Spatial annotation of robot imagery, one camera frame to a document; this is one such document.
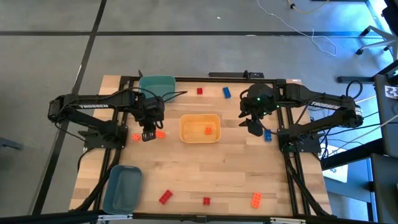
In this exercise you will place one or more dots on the long orange block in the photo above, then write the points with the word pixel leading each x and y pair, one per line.
pixel 256 200
pixel 161 134

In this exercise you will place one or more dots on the blue-grey plastic bin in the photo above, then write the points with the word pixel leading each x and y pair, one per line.
pixel 122 193

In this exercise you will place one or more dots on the black aluminium table frame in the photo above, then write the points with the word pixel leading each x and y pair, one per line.
pixel 192 80

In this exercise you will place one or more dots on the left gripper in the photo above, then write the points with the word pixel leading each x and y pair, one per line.
pixel 152 109

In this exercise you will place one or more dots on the white fiducial tag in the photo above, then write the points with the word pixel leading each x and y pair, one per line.
pixel 391 92

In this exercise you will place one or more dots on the yellow plastic bin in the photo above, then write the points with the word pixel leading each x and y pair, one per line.
pixel 192 137

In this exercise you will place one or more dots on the long red block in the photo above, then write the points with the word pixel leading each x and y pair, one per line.
pixel 165 197

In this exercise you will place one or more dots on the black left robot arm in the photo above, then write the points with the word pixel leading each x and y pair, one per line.
pixel 118 99

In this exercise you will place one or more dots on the black diagonal beam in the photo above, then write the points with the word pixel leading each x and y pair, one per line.
pixel 373 144

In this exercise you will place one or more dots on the small orange block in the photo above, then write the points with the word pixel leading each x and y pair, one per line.
pixel 136 137
pixel 208 130

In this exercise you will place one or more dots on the white paper sheet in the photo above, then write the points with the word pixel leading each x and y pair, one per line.
pixel 337 175

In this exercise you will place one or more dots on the black mount bar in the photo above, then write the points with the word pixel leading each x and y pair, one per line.
pixel 224 75

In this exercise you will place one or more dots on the grey chair leg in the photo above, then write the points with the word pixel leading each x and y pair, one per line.
pixel 9 143

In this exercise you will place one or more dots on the long blue block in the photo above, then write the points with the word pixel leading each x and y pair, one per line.
pixel 267 137
pixel 227 92

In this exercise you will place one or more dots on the silver frame bracket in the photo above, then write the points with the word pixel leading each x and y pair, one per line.
pixel 287 220
pixel 115 217

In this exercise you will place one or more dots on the grey cabinet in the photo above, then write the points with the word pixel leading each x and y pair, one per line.
pixel 385 193
pixel 388 124

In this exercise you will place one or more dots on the black stand foot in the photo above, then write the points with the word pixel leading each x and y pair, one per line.
pixel 367 79

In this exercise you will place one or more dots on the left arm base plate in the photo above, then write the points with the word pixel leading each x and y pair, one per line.
pixel 93 144

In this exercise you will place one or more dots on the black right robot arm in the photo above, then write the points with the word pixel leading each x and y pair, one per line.
pixel 323 104

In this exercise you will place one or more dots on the teal plastic bin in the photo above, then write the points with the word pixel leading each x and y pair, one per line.
pixel 157 84

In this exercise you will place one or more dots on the black crossbeam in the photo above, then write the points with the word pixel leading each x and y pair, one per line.
pixel 46 218

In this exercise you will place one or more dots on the office chair with white base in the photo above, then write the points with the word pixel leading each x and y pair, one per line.
pixel 392 15

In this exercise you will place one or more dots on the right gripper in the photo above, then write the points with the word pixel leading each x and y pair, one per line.
pixel 261 93

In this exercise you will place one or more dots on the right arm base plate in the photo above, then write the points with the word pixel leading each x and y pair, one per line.
pixel 312 148

